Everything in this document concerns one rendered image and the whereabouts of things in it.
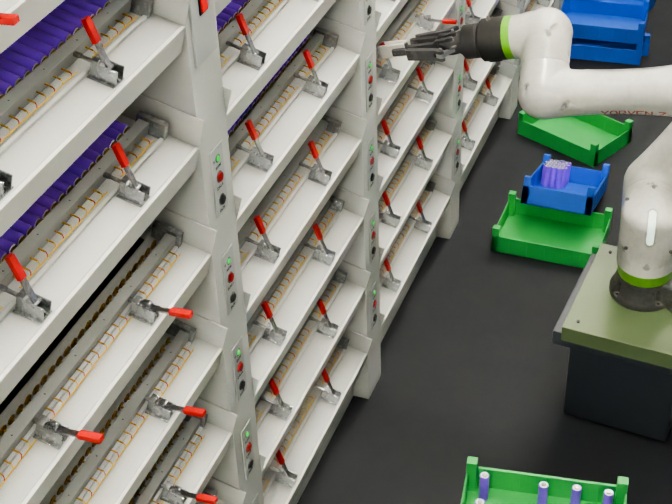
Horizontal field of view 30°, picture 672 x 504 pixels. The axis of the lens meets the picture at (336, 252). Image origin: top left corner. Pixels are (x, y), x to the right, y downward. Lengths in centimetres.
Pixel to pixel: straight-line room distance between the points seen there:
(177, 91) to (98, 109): 27
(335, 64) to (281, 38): 34
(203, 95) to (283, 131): 43
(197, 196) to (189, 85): 20
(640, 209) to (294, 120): 85
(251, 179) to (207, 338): 28
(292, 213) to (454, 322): 102
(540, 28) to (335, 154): 49
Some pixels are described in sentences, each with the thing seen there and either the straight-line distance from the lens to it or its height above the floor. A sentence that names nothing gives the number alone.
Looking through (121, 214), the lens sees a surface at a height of 116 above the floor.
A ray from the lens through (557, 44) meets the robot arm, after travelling 265.
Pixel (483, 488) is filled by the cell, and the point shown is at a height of 36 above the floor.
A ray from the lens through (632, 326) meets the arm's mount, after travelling 287.
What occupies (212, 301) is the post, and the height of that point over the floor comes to 85.
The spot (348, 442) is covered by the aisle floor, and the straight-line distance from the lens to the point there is 301.
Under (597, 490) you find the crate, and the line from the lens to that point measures 245.
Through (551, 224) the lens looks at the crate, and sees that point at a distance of 370.
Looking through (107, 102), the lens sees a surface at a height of 135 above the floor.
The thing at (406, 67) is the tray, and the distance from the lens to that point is 291.
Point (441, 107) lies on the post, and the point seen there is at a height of 43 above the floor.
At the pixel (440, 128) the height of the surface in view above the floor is 37.
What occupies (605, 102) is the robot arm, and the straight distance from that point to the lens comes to 261.
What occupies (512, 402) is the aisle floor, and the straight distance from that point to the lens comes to 312.
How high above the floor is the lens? 215
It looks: 37 degrees down
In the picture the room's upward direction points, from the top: 2 degrees counter-clockwise
